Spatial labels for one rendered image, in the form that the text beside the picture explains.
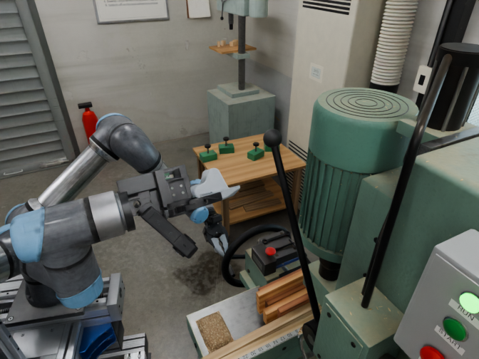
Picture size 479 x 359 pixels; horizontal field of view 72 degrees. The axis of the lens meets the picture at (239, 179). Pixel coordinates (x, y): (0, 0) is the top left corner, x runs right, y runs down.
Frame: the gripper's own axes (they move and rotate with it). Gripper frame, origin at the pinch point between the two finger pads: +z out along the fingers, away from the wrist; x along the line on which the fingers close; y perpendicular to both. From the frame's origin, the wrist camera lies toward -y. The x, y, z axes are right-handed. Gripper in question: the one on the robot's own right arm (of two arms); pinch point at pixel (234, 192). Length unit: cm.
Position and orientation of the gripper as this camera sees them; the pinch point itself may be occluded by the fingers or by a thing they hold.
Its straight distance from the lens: 62.6
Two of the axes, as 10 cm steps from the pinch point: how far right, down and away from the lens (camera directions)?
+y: -2.5, -9.7, -0.4
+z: 8.9, -2.4, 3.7
